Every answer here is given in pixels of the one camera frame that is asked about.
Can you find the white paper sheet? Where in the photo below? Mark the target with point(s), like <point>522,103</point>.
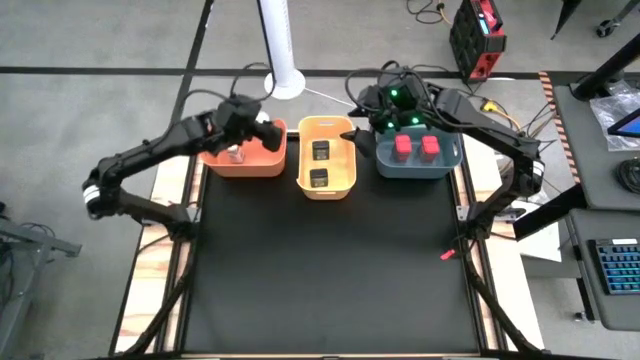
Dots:
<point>542,245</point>

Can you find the orange plastic bin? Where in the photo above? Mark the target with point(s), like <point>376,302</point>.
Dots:
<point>260,167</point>

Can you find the grey cart frame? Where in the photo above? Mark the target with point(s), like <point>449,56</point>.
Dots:
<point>20,250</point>

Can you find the yellow plug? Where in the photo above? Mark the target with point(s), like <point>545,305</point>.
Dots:
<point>491,106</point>

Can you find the white tower fan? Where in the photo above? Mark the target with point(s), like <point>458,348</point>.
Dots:
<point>280,40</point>

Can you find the clear plastic bag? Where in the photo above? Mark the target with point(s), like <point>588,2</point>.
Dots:
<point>607,115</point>

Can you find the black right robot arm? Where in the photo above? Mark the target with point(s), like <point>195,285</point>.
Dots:
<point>490,135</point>

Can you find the smoked paprika tin red lid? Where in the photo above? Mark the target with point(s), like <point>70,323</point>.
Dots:
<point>403,147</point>
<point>430,148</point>

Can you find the tablet computer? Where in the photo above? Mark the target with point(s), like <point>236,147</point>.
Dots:
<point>627,125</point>

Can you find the yellow plastic bin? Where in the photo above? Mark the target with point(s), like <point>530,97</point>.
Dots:
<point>337,170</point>

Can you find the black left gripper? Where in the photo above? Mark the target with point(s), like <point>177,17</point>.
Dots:
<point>247,120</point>

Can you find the cart leg with caster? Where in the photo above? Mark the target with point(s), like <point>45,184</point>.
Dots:
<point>606,27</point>

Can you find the red tag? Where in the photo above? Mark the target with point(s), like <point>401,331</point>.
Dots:
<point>447,254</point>

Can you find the black partition panel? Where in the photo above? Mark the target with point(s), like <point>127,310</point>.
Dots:
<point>567,12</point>

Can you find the black stand pole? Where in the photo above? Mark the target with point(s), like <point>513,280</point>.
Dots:
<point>607,65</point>

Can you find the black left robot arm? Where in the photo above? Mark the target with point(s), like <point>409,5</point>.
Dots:
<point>150,150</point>

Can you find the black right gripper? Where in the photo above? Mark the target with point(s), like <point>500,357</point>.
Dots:
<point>377,125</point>

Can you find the black-lid spice jar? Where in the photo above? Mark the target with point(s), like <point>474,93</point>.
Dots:
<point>321,150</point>
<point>319,178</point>

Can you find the red black power station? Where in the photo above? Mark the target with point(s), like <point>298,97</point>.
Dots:
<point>472,40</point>

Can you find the black keyboard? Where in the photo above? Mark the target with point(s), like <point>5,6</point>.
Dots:
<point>617,267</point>

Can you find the grey desk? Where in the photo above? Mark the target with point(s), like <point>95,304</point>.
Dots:
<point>575,150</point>
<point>585,300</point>

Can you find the blue plastic bin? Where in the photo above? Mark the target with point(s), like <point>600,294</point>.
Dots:
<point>415,170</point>

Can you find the black frame strut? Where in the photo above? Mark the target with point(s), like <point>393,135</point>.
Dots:
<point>162,315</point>
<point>500,315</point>

